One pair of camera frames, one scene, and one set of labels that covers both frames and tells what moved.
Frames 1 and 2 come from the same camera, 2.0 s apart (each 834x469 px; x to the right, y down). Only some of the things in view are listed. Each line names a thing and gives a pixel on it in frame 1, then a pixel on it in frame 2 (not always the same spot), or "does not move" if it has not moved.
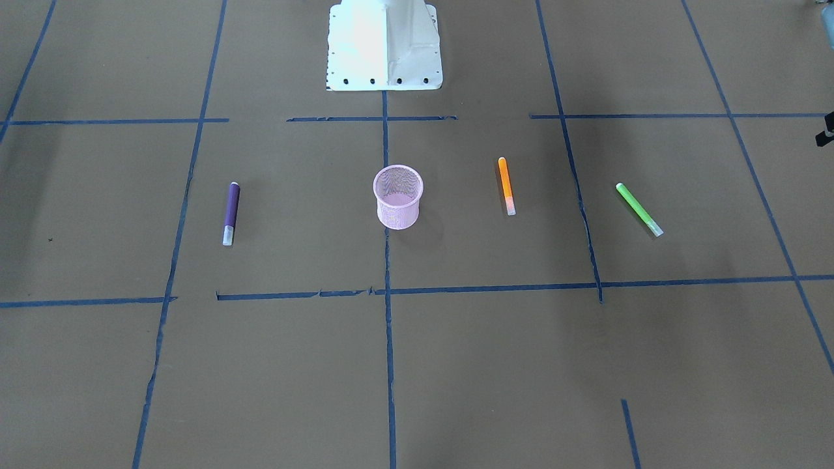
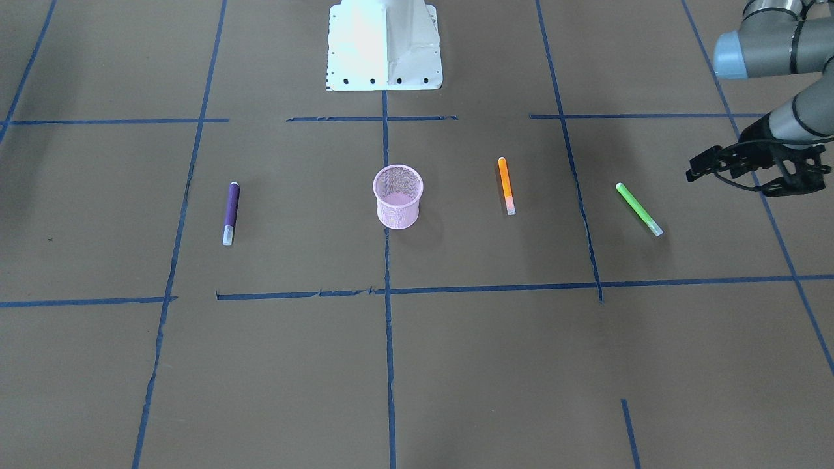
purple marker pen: [232, 208] does not move
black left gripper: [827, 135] to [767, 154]
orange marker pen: [509, 200] does not move
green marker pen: [653, 227] does not move
